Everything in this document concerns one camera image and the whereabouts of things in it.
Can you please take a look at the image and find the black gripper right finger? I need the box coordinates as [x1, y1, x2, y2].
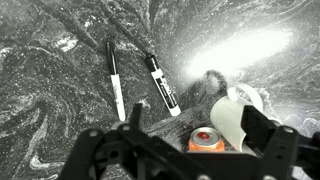
[240, 104, 320, 180]

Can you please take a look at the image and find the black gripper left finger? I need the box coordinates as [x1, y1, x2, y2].
[57, 102, 174, 180]

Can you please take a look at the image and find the thin black white marker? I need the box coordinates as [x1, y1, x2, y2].
[105, 40, 127, 122]

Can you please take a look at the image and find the thick black white Expo marker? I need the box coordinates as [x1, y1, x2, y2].
[144, 54, 182, 117]

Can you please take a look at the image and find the white ceramic mug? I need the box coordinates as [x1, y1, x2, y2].
[209, 82, 284, 155]

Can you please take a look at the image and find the orange energy drink can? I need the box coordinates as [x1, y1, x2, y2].
[187, 126, 226, 154]

